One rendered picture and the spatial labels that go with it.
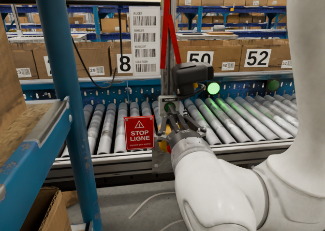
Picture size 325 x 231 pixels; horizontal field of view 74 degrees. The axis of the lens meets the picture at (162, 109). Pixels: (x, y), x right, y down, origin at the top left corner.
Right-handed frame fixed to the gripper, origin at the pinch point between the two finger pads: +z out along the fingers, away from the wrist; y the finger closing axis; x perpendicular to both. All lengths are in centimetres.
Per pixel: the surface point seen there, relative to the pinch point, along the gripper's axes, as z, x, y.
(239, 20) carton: 940, 3, -482
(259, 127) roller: 22, 21, -45
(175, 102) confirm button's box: 4.6, -1.6, -1.9
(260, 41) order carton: 96, -8, -84
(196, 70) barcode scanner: 1.1, -12.8, -6.9
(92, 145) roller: 17.9, 20.7, 29.0
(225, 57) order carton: 67, -3, -45
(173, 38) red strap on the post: 7.0, -21.0, -1.3
